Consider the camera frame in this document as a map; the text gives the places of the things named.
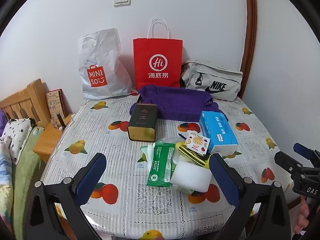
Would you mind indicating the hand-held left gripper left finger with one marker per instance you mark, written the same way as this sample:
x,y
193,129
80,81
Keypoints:
x,y
91,178

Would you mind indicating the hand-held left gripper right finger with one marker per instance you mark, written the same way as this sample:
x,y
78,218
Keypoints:
x,y
225,180

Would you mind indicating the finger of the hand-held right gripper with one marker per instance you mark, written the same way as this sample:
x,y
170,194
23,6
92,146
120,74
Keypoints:
x,y
287,162
303,151

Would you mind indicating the yellow black striped sock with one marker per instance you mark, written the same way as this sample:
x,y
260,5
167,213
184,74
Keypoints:
x,y
190,156

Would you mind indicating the fruit print sachet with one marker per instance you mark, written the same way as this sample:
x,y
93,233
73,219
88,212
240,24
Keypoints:
x,y
197,142

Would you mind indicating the green wet wipes pack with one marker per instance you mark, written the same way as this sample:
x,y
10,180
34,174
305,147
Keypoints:
x,y
160,165

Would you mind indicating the purple fabric tray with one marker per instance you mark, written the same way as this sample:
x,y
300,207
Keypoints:
x,y
175,102

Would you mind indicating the person's right hand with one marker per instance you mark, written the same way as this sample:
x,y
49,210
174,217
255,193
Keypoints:
x,y
301,220

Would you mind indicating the fruit print tablecloth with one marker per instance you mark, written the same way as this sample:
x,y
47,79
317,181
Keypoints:
x,y
112,142

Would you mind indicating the blue tissue pack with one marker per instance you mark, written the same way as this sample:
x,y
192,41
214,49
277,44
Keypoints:
x,y
218,132

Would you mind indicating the wooden nightstand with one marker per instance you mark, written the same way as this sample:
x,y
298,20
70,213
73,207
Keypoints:
x,y
48,140

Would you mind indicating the small black clip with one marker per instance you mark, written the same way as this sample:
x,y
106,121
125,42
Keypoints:
x,y
182,136

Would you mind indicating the green blanket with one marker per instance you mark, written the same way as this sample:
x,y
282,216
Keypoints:
x,y
25,180

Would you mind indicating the dark tea tin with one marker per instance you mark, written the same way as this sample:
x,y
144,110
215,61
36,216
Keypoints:
x,y
142,122

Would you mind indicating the patterned book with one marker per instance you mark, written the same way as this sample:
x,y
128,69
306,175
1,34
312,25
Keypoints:
x,y
55,103

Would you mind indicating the polka dot pillow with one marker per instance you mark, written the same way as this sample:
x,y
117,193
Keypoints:
x,y
17,137

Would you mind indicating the blue patterned bedding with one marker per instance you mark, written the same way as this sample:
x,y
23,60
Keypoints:
x,y
5,180

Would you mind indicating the grey waist bag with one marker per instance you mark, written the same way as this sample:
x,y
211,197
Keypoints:
x,y
212,80

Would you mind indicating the wooden headboard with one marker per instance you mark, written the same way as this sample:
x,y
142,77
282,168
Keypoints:
x,y
22,100

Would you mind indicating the purple plush toy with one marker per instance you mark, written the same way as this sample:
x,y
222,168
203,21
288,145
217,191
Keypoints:
x,y
2,122

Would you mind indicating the white plastic shopping bag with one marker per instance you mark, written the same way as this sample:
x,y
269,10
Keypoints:
x,y
100,67

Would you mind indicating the red paper bag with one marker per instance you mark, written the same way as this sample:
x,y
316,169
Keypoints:
x,y
157,62

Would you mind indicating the wooden door frame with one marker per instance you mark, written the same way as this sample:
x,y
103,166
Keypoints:
x,y
250,30

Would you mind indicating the white light switch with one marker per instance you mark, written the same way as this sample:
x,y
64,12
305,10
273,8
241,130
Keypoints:
x,y
122,0

